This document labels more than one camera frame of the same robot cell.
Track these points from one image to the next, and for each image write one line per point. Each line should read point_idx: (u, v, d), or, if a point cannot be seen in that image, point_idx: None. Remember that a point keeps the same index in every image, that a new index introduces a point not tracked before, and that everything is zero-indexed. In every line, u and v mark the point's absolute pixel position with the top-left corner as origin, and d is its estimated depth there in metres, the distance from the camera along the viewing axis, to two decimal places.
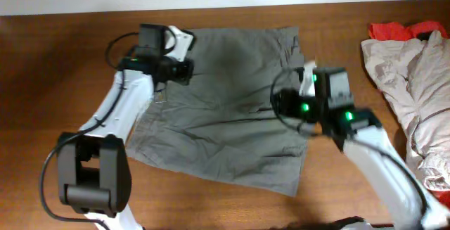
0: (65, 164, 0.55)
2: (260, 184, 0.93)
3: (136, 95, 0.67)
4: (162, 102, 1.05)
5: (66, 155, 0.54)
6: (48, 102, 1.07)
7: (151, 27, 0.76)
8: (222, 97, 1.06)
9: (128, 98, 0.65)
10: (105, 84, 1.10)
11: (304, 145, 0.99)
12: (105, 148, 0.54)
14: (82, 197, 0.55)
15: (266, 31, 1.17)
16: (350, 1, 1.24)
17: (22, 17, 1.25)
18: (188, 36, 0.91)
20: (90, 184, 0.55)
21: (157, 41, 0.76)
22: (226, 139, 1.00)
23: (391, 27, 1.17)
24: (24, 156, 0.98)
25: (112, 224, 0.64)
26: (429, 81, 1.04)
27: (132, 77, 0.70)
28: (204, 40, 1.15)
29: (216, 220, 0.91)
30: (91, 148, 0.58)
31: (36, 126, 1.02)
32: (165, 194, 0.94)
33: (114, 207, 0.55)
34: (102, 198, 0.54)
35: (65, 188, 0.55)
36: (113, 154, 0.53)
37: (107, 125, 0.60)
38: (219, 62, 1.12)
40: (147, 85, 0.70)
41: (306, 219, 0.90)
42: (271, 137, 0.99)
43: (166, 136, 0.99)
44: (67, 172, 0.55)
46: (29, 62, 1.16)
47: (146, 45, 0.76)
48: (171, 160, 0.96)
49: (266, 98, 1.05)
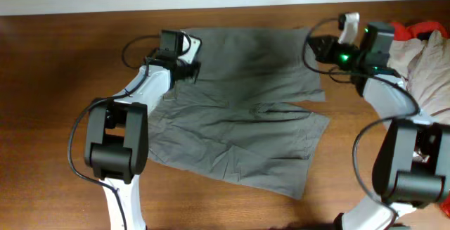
0: (92, 125, 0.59)
2: (265, 186, 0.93)
3: (157, 82, 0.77)
4: (171, 100, 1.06)
5: (95, 115, 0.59)
6: (52, 101, 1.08)
7: (171, 32, 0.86)
8: (233, 96, 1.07)
9: (151, 82, 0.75)
10: (107, 85, 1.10)
11: (311, 149, 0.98)
12: (131, 111, 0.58)
14: (108, 159, 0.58)
15: (278, 30, 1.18)
16: (351, 0, 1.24)
17: (24, 17, 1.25)
18: (198, 41, 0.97)
20: (116, 149, 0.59)
21: (176, 45, 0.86)
22: (234, 139, 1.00)
23: (392, 27, 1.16)
24: (31, 158, 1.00)
25: (125, 193, 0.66)
26: (429, 81, 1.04)
27: (154, 69, 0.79)
28: (216, 39, 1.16)
29: (216, 221, 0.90)
30: (117, 114, 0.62)
31: (41, 128, 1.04)
32: (166, 193, 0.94)
33: (135, 169, 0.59)
34: (124, 161, 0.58)
35: (91, 149, 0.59)
36: (139, 118, 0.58)
37: (133, 96, 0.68)
38: (231, 62, 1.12)
40: (166, 77, 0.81)
41: (306, 219, 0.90)
42: (277, 138, 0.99)
43: (174, 133, 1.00)
44: (94, 133, 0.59)
46: (31, 62, 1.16)
47: (166, 48, 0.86)
48: (178, 157, 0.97)
49: (275, 98, 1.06)
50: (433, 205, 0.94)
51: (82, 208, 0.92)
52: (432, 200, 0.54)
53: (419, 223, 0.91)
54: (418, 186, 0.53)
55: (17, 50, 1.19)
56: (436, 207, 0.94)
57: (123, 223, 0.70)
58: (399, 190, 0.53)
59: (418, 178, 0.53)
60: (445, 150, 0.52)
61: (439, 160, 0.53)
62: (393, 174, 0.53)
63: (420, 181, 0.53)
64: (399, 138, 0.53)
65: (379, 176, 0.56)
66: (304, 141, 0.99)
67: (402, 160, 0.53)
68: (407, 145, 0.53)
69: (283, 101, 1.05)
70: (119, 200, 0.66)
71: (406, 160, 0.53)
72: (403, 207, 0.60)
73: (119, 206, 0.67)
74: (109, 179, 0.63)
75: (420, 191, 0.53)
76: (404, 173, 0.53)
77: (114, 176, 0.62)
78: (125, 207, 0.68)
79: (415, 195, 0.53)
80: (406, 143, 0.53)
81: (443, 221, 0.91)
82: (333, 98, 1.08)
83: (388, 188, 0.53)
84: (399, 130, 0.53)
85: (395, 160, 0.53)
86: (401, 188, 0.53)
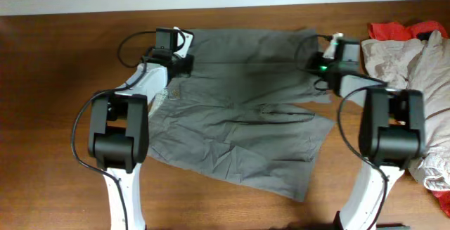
0: (94, 114, 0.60)
2: (268, 186, 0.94)
3: (155, 78, 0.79)
4: (176, 99, 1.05)
5: (97, 107, 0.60)
6: (52, 102, 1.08)
7: (165, 31, 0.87)
8: (238, 95, 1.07)
9: (150, 76, 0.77)
10: (109, 87, 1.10)
11: (315, 152, 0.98)
12: (132, 100, 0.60)
14: (111, 147, 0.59)
15: (282, 32, 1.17)
16: (351, 1, 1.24)
17: (22, 18, 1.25)
18: (190, 35, 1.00)
20: (119, 138, 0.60)
21: (171, 43, 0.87)
22: (237, 138, 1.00)
23: (391, 27, 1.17)
24: (31, 160, 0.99)
25: (126, 183, 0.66)
26: (429, 81, 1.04)
27: (150, 67, 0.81)
28: (221, 41, 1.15)
29: (216, 221, 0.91)
30: (118, 106, 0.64)
31: (41, 128, 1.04)
32: (166, 193, 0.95)
33: (137, 156, 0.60)
34: (126, 149, 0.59)
35: (95, 138, 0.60)
36: (140, 108, 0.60)
37: (133, 88, 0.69)
38: (236, 61, 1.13)
40: (163, 74, 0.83)
41: (305, 219, 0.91)
42: (280, 138, 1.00)
43: (177, 132, 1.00)
44: (96, 123, 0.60)
46: (29, 62, 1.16)
47: (161, 46, 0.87)
48: (182, 156, 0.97)
49: (280, 100, 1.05)
50: (433, 205, 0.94)
51: (83, 208, 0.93)
52: (413, 157, 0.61)
53: (418, 223, 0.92)
54: (396, 143, 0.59)
55: (16, 51, 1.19)
56: (435, 207, 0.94)
57: (124, 216, 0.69)
58: (382, 148, 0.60)
59: (396, 136, 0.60)
60: (415, 109, 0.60)
61: (413, 117, 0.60)
62: (375, 133, 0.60)
63: (396, 138, 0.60)
64: (375, 100, 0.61)
65: (364, 136, 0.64)
66: (306, 143, 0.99)
67: (381, 121, 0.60)
68: (382, 107, 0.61)
69: (287, 103, 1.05)
70: (121, 190, 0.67)
71: (384, 119, 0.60)
72: (393, 172, 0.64)
73: (121, 197, 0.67)
74: (112, 169, 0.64)
75: (399, 148, 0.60)
76: (384, 130, 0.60)
77: (117, 166, 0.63)
78: (126, 198, 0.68)
79: (395, 153, 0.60)
80: (383, 103, 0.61)
81: (441, 221, 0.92)
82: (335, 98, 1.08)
83: (373, 146, 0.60)
84: (375, 95, 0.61)
85: (375, 119, 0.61)
86: (382, 146, 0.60)
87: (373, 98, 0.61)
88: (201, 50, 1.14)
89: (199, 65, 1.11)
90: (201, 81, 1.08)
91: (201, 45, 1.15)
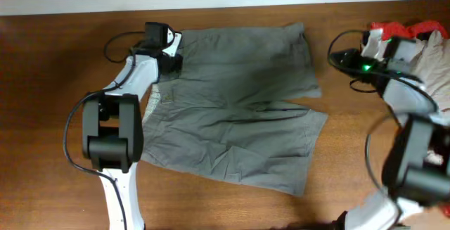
0: (86, 117, 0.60)
2: (266, 184, 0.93)
3: (143, 72, 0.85)
4: (169, 103, 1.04)
5: (88, 110, 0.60)
6: (52, 102, 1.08)
7: (156, 24, 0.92)
8: (230, 95, 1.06)
9: (139, 70, 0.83)
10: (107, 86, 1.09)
11: (311, 146, 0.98)
12: (123, 101, 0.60)
14: (105, 147, 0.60)
15: (270, 28, 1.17)
16: (351, 1, 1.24)
17: (22, 17, 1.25)
18: (178, 34, 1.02)
20: (112, 138, 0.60)
21: (160, 36, 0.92)
22: (233, 138, 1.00)
23: (391, 28, 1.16)
24: (31, 159, 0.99)
25: (122, 183, 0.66)
26: (430, 81, 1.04)
27: (140, 59, 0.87)
28: (209, 41, 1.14)
29: (216, 221, 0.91)
30: (110, 106, 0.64)
31: (41, 128, 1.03)
32: (166, 193, 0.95)
33: (132, 156, 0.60)
34: (120, 150, 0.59)
35: (88, 141, 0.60)
36: (131, 109, 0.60)
37: (124, 88, 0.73)
38: (228, 61, 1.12)
40: (152, 65, 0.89)
41: (306, 219, 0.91)
42: (275, 137, 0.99)
43: (172, 136, 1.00)
44: (89, 124, 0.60)
46: (29, 62, 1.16)
47: (151, 39, 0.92)
48: (178, 160, 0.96)
49: (273, 97, 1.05)
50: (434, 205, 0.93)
51: (82, 208, 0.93)
52: (439, 201, 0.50)
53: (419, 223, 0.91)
54: (429, 183, 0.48)
55: (16, 50, 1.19)
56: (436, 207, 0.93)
57: (121, 218, 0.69)
58: (407, 185, 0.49)
59: (429, 174, 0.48)
60: None
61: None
62: (402, 166, 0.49)
63: (430, 176, 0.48)
64: (413, 129, 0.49)
65: (389, 166, 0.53)
66: (302, 138, 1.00)
67: (415, 153, 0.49)
68: (421, 138, 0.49)
69: (281, 100, 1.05)
70: (118, 191, 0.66)
71: (419, 153, 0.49)
72: (409, 207, 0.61)
73: (117, 197, 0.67)
74: (107, 169, 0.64)
75: (432, 190, 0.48)
76: (415, 165, 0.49)
77: (112, 166, 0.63)
78: (124, 199, 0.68)
79: (421, 193, 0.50)
80: (424, 136, 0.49)
81: (442, 221, 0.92)
82: (335, 98, 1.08)
83: (398, 179, 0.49)
84: (416, 121, 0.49)
85: (408, 151, 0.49)
86: (409, 183, 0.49)
87: (413, 125, 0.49)
88: (190, 51, 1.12)
89: (189, 66, 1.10)
90: (193, 84, 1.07)
91: (190, 46, 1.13)
